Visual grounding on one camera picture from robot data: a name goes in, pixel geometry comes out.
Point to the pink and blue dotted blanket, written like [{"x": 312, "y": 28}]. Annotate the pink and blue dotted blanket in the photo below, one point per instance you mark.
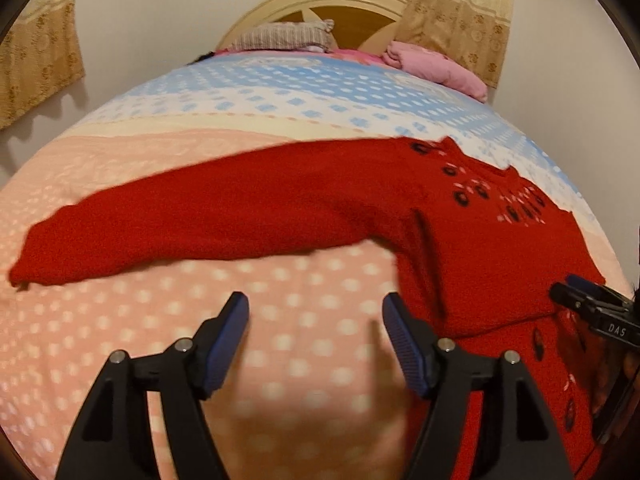
[{"x": 300, "y": 285}]

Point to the dark cloth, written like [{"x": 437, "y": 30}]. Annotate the dark cloth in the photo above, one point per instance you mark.
[{"x": 201, "y": 57}]

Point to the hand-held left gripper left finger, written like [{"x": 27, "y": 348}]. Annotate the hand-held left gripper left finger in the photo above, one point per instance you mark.
[{"x": 231, "y": 327}]

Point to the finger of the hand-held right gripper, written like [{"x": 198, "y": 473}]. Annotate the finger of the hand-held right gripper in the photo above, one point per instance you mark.
[
  {"x": 582, "y": 281},
  {"x": 570, "y": 296}
]

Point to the pink pillow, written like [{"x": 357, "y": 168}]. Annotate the pink pillow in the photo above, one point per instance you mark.
[{"x": 440, "y": 67}]

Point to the striped pillow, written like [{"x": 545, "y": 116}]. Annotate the striped pillow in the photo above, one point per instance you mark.
[{"x": 285, "y": 35}]

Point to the beige patterned curtain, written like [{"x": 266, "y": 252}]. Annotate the beige patterned curtain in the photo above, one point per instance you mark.
[
  {"x": 450, "y": 15},
  {"x": 35, "y": 55}
]

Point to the cream wooden headboard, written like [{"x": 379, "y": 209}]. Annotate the cream wooden headboard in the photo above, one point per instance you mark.
[{"x": 350, "y": 15}]

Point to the red knitted sweater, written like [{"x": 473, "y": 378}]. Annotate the red knitted sweater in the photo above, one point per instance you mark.
[{"x": 350, "y": 200}]

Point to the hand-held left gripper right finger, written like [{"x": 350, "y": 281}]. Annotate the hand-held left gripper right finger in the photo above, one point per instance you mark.
[{"x": 400, "y": 327}]

